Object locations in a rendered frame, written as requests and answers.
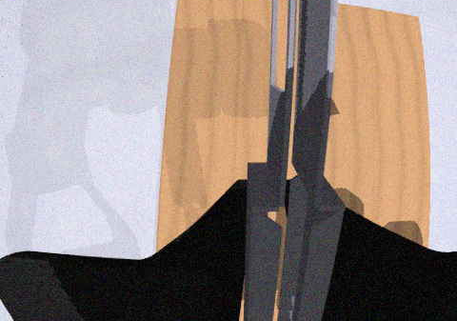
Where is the light brown wooden board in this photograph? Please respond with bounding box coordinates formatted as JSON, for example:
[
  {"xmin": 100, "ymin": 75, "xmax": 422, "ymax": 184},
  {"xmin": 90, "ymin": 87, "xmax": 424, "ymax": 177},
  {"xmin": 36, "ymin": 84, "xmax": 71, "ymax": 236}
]
[{"xmin": 156, "ymin": 0, "xmax": 430, "ymax": 252}]

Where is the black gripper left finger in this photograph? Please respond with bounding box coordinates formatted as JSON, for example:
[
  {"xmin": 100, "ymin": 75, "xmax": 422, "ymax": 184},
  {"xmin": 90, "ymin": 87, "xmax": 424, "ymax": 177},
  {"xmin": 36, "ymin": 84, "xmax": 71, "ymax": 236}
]
[{"xmin": 0, "ymin": 180, "xmax": 247, "ymax": 321}]

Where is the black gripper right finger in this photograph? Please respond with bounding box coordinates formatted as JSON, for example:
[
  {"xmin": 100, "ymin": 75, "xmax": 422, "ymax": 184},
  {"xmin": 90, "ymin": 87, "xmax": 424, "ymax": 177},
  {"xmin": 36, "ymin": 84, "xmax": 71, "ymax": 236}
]
[{"xmin": 321, "ymin": 208, "xmax": 457, "ymax": 321}]

